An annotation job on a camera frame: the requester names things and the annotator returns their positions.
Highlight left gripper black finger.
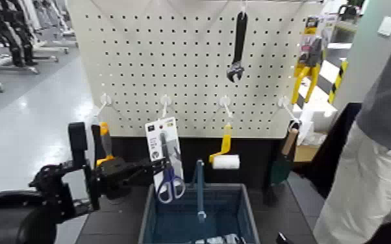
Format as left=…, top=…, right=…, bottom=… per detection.
left=127, top=167, right=164, bottom=184
left=140, top=158, right=168, bottom=169

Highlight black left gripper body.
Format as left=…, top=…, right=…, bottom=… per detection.
left=96, top=157, right=133, bottom=201

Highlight blue scissors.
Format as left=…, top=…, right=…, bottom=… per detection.
left=144, top=116, right=187, bottom=204

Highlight blue crate with grey rim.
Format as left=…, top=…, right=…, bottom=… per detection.
left=138, top=159, right=260, bottom=244

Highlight white grey package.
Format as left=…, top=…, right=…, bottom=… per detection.
left=194, top=233, right=242, bottom=244

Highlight yellow paint roller white sleeve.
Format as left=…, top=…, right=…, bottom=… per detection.
left=208, top=124, right=241, bottom=171

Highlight brown cardboard box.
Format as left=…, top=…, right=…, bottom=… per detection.
left=294, top=144, right=320, bottom=163

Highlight white pegboard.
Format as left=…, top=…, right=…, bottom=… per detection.
left=67, top=0, right=322, bottom=139

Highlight person grey sweater white trousers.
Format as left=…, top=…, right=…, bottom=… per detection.
left=312, top=20, right=391, bottom=244

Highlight grey robot stand base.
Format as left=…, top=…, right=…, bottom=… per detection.
left=0, top=62, right=41, bottom=76

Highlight black adjustable wrench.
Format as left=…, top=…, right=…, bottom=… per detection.
left=226, top=11, right=248, bottom=83

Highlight black background robot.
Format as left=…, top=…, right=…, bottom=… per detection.
left=0, top=0, right=40, bottom=67

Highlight yellow pliers in package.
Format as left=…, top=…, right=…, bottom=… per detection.
left=290, top=15, right=329, bottom=104

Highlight black background device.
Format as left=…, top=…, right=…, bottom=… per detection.
left=338, top=3, right=362, bottom=22

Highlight scraper with yellow grey handle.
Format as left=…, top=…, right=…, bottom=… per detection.
left=95, top=121, right=115, bottom=167

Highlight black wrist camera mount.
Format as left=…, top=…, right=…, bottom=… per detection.
left=68, top=121, right=89, bottom=169

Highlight green trowel wooden handle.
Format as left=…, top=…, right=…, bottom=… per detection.
left=268, top=127, right=300, bottom=186

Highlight yellow black striped post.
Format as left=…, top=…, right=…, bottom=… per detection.
left=327, top=60, right=349, bottom=106

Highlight white wall plate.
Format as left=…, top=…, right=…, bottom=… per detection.
left=377, top=16, right=391, bottom=37

